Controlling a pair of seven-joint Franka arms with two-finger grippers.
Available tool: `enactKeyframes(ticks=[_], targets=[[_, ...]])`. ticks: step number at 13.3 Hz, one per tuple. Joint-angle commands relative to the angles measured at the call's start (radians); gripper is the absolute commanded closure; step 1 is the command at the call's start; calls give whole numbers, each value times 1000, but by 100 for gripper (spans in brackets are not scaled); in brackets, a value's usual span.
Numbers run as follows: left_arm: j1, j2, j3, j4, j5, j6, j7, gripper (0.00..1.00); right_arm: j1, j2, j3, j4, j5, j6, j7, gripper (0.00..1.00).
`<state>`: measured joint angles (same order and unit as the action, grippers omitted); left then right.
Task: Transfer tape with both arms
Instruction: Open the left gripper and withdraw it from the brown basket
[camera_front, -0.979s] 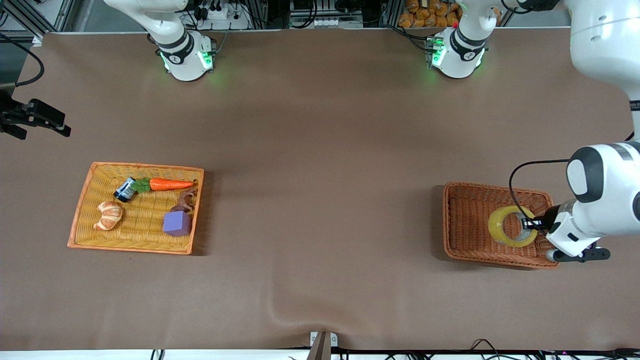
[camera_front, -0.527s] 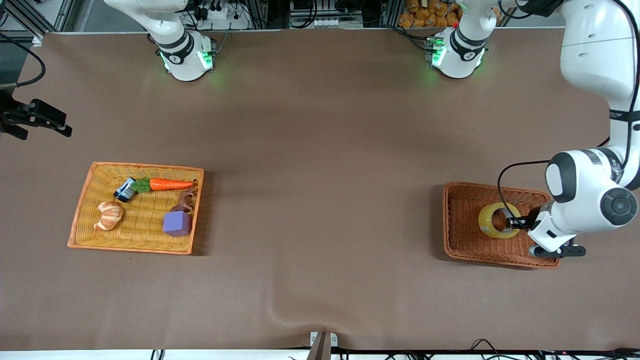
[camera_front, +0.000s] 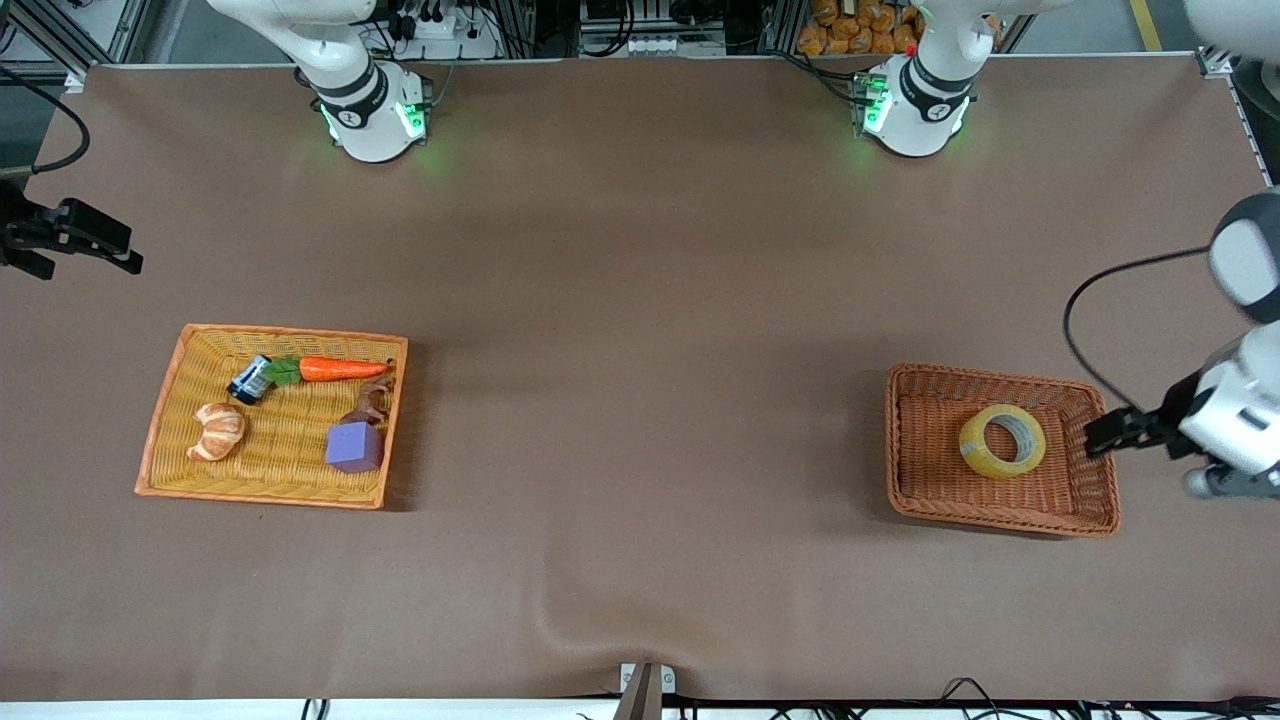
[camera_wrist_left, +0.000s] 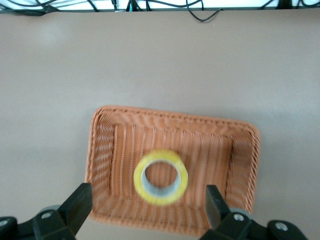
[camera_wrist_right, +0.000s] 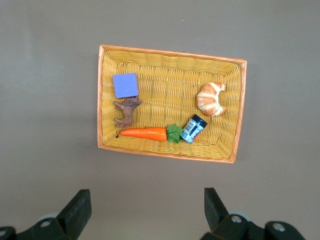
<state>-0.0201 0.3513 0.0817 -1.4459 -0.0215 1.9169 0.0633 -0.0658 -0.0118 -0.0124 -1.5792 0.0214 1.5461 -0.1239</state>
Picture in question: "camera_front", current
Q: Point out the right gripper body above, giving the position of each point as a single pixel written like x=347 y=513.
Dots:
x=18 y=231

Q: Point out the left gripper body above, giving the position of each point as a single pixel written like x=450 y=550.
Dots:
x=1168 y=414

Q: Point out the yellow clear tape roll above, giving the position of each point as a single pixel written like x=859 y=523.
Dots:
x=970 y=445

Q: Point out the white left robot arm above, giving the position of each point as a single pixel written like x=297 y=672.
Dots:
x=925 y=110

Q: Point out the brown wicker basket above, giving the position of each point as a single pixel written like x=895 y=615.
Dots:
x=940 y=480

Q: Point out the black blue battery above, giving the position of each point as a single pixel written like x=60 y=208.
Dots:
x=250 y=380

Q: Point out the toy croissant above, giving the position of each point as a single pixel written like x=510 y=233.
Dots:
x=215 y=430

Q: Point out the orange toy carrot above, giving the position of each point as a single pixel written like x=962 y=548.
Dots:
x=340 y=369

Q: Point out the yellow wicker basket orange rim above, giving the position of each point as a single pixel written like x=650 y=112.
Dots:
x=290 y=485

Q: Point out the brown toy figure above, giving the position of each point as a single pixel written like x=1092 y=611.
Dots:
x=372 y=400

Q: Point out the purple cube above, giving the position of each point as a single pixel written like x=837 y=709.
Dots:
x=355 y=447

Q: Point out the white power strip with plugs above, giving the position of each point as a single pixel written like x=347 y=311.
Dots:
x=450 y=40

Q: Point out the pile of orange bread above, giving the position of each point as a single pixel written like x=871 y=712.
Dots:
x=850 y=30

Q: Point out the small white power strip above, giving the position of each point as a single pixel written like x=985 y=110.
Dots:
x=655 y=45

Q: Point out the aluminium frame profile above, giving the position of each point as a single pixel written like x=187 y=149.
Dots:
x=100 y=30
x=1215 y=62

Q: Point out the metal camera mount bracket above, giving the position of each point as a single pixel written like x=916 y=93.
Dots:
x=645 y=695

